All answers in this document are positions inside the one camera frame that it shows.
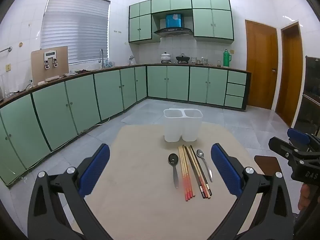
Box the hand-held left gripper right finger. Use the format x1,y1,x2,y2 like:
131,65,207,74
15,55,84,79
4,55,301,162
211,143,294,240

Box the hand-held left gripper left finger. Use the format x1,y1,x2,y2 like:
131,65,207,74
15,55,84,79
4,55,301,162
27,143,118,240

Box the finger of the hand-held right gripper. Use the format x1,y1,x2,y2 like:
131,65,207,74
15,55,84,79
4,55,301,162
268,136,307,161
287,127,320,153

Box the bundle of chopsticks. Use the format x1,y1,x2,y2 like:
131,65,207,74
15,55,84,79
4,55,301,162
189,145,210,198

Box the brown wooden chopstick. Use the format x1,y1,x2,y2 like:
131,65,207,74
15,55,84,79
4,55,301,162
187,145,207,199

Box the silver metal spoon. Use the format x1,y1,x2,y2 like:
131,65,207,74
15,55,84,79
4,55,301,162
196,149,213,182

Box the bamboo chopstick red striped end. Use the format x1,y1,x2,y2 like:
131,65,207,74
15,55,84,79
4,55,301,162
183,145,194,198

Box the bamboo chopstick red patterned end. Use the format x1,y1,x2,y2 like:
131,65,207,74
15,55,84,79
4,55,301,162
178,146,188,201
180,146,190,200
181,145,192,199

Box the black spoon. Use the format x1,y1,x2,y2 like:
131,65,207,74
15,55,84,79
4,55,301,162
168,153,180,188

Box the white two-compartment utensil holder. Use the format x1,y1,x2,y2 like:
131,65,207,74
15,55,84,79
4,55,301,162
163,108,203,142

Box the person's right hand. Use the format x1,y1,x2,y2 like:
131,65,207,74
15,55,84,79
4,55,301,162
297,183,311,211

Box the brown stool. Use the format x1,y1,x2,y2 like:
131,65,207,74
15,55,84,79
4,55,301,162
254,155,282,175

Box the black glass cabinet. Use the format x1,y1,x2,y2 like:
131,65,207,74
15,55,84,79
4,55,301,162
291,56,320,137

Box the wooden door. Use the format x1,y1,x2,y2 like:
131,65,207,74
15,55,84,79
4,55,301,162
245,19,279,110
275,21,304,128

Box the green lower kitchen cabinets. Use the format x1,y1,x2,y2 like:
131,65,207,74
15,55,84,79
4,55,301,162
0,64,251,188

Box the green thermos flask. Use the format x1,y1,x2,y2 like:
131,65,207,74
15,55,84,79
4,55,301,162
223,49,232,67

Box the wooden board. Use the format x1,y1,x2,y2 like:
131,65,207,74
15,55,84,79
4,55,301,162
31,46,69,85

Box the black wok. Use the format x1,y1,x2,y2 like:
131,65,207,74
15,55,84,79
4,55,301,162
175,53,190,64

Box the clear plastic container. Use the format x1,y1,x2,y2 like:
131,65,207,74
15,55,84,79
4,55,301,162
0,74,8,99

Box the white window blind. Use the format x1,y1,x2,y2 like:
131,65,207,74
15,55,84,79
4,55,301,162
40,0,111,65

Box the black range hood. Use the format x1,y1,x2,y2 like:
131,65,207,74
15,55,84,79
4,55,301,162
153,13,194,38

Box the white wall-mounted device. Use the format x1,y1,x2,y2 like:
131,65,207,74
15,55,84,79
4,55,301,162
43,51,58,70

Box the green upper wall cabinets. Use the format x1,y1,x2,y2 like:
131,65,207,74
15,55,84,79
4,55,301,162
128,0,235,45

